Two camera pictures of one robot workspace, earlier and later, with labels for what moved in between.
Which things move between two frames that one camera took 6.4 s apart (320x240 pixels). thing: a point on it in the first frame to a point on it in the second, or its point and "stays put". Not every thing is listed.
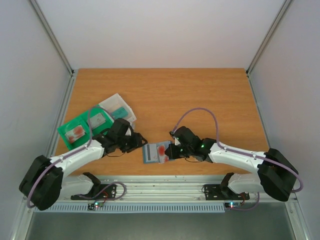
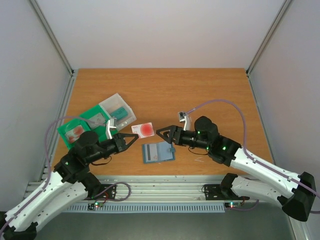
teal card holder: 154,152 stays put
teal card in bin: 120,113 stays put
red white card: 163,157 to 143,130
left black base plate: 98,191 stays put
